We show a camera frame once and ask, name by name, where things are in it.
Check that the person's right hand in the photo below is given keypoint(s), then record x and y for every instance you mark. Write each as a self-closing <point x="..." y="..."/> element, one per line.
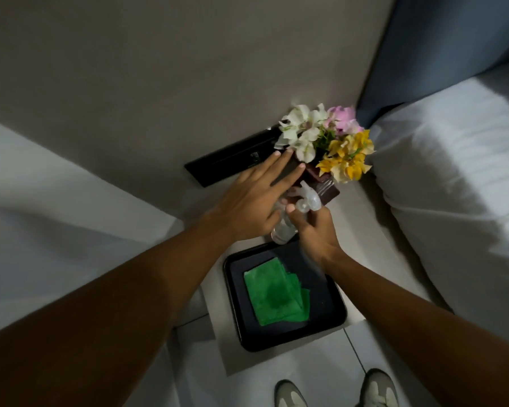
<point x="316" y="237"/>

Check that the green folded cloth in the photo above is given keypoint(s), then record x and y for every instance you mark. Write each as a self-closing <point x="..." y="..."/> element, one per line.
<point x="275" y="292"/>

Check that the clear plastic spray bottle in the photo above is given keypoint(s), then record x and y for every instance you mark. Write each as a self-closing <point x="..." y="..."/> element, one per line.
<point x="285" y="226"/>

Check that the person's left grey shoe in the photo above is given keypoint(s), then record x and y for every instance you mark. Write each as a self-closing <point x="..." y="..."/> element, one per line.
<point x="290" y="395"/>

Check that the black square tray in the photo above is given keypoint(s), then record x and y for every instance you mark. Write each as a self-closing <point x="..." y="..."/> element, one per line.
<point x="326" y="307"/>

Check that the person's right thumb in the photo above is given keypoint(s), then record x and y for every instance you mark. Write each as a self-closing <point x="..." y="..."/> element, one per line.
<point x="294" y="212"/>

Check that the blue padded headboard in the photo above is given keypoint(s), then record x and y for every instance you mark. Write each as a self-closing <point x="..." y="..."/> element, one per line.
<point x="437" y="46"/>

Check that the white bed with striped duvet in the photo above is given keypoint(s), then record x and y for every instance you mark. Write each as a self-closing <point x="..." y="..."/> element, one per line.
<point x="458" y="186"/>

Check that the person's right grey shoe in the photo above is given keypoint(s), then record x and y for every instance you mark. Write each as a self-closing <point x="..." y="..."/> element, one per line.
<point x="378" y="389"/>

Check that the mixed artificial flower bouquet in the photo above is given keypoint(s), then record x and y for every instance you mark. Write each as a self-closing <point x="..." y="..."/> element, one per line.
<point x="328" y="141"/>

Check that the person's left forearm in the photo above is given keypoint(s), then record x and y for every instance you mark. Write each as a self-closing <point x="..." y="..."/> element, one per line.
<point x="110" y="317"/>

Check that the person's left hand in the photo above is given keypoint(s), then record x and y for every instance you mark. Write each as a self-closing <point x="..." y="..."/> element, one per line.
<point x="246" y="205"/>

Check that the black wall switch panel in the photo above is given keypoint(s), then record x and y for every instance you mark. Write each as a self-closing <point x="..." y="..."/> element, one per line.
<point x="229" y="161"/>

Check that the dark brown flower vase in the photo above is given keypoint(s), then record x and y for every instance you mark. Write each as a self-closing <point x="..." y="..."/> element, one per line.
<point x="324" y="186"/>

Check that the person's grey shoe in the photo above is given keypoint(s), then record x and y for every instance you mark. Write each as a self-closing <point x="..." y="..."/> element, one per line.
<point x="378" y="389"/>
<point x="290" y="395"/>

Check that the person's left middle finger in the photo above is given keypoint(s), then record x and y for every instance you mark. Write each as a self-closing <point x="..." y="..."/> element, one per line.
<point x="276" y="165"/>

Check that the person's right forearm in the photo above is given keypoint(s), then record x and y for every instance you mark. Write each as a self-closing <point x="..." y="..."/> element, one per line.
<point x="428" y="334"/>

